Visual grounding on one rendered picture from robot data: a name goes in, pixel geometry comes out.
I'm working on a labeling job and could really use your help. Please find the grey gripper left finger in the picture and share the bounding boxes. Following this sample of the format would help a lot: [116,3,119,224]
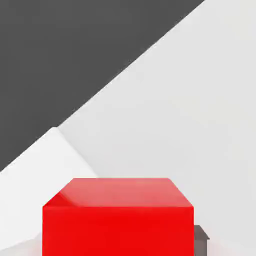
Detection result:
[0,231,44,256]

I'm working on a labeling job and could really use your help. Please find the small red cube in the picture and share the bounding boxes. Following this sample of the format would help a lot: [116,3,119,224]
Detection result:
[42,177,195,256]

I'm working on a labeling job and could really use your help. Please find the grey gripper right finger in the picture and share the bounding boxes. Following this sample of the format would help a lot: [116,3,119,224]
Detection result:
[193,224,221,256]

